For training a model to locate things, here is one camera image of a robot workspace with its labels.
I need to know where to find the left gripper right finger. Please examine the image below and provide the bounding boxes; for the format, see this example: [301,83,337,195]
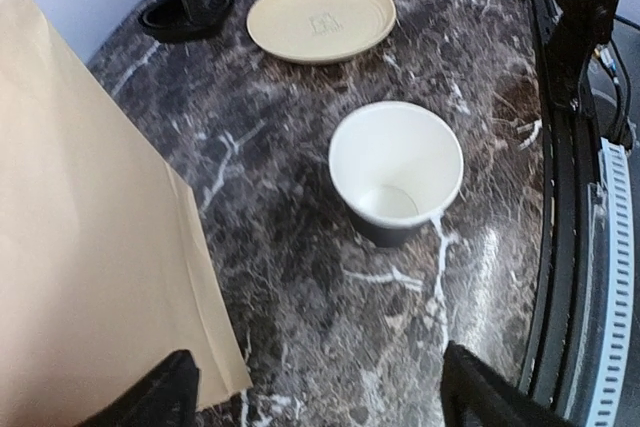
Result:
[440,341,570,426]

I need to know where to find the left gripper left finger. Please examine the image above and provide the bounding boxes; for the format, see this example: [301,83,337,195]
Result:
[80,350,200,427]

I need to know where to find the black plastic cup lid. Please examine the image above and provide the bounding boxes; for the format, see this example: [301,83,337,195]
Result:
[138,0,235,44]

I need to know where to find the brown paper bag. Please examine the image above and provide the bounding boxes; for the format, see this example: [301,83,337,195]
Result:
[1,0,252,426]

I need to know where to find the black paper coffee cup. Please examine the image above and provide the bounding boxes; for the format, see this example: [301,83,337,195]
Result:
[328,101,464,248]

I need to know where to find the cream yellow plate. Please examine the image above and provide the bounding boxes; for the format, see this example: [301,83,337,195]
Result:
[246,0,396,65]

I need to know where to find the white slotted cable duct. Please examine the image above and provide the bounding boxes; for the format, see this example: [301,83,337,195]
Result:
[585,138,635,426]

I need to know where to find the black table front rail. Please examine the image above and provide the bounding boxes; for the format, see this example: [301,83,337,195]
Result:
[519,0,600,412]

